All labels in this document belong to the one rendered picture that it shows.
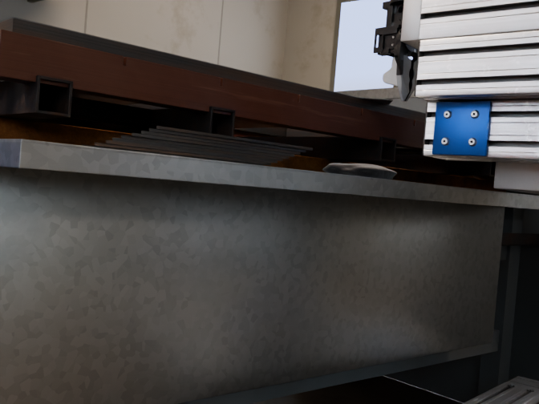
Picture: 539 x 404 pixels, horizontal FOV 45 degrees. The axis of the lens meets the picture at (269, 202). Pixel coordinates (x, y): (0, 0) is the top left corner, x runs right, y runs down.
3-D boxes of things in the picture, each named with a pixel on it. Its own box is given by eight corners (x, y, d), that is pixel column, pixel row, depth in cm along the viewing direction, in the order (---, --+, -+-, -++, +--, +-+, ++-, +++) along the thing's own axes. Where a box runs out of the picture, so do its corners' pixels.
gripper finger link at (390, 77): (386, 102, 138) (390, 58, 138) (409, 100, 134) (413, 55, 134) (376, 99, 136) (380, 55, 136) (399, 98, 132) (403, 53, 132)
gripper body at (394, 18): (394, 62, 142) (399, 7, 142) (427, 59, 136) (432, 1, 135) (371, 55, 137) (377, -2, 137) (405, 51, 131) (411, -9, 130)
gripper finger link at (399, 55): (404, 78, 135) (408, 36, 135) (411, 77, 134) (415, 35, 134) (391, 74, 132) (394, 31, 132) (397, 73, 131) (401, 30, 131)
